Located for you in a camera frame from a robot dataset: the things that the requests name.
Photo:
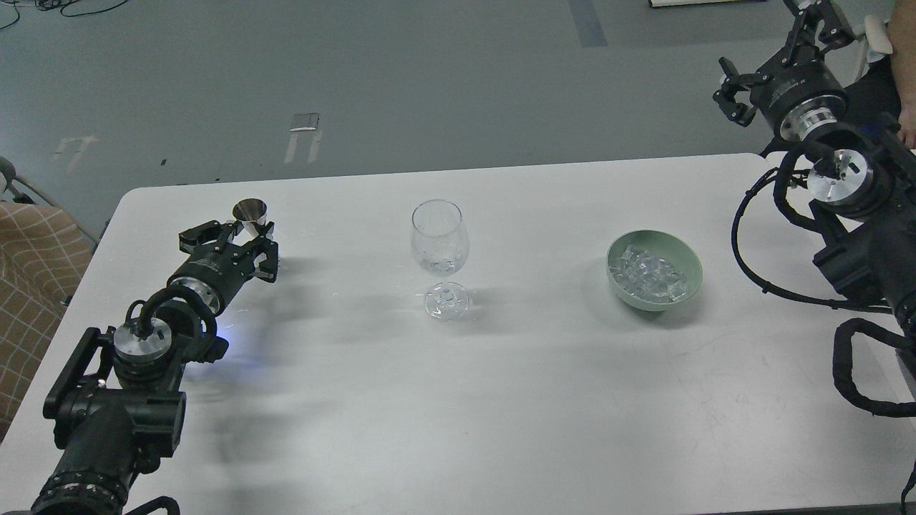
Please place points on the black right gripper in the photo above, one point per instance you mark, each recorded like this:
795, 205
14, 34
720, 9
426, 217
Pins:
795, 80

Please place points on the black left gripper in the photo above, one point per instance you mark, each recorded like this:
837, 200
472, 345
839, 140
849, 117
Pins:
217, 269

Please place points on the steel double jigger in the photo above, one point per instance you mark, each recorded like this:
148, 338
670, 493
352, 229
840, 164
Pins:
251, 213

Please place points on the clear ice cubes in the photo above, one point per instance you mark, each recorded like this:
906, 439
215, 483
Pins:
647, 276

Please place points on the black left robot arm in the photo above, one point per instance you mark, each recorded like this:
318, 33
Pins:
117, 406

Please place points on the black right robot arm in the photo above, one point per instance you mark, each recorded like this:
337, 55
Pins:
853, 189

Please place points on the clear wine glass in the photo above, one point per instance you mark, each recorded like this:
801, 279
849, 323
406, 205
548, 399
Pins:
440, 245

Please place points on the person's hand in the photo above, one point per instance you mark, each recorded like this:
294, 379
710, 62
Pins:
906, 121

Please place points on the seated person dark trousers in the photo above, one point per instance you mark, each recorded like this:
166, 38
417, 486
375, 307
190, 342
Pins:
881, 91

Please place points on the green bowl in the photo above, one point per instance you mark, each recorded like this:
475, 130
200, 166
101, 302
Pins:
674, 249

